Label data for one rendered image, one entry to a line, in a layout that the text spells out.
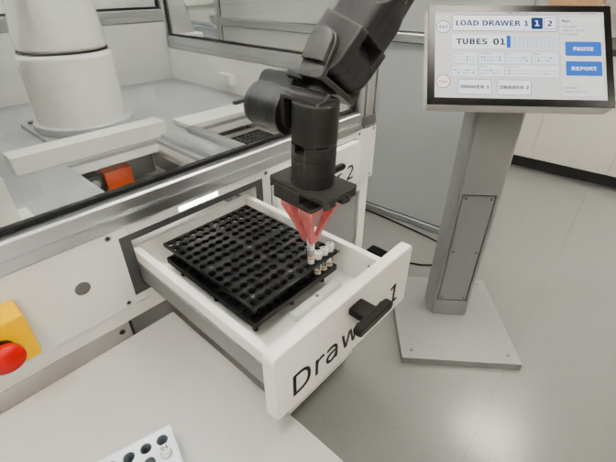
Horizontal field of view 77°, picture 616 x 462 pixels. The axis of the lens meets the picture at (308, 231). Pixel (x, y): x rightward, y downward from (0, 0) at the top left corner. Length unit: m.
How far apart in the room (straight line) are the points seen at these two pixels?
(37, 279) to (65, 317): 0.08
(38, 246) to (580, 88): 1.34
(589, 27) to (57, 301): 1.47
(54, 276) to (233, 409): 0.31
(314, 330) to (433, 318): 1.36
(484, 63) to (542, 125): 2.15
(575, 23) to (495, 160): 0.43
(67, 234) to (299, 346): 0.36
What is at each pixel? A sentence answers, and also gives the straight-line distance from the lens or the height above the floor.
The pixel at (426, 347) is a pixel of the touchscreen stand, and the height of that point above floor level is 0.03.
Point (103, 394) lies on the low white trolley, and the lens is 0.67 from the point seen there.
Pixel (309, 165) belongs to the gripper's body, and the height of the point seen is 1.07.
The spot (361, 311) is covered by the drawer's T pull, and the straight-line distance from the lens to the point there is 0.50.
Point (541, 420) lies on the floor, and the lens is 1.68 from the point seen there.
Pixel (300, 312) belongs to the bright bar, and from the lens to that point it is 0.59.
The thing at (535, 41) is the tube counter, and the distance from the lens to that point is 1.41.
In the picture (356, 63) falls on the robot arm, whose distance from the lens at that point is 0.48.
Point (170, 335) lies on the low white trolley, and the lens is 0.71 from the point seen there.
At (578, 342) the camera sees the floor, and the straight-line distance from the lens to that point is 2.02.
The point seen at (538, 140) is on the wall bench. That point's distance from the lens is 3.47.
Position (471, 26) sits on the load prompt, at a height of 1.15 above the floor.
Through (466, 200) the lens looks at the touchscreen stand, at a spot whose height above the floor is 0.60.
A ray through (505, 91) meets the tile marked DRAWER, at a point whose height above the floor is 1.00.
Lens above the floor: 1.26
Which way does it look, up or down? 33 degrees down
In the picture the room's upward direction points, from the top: straight up
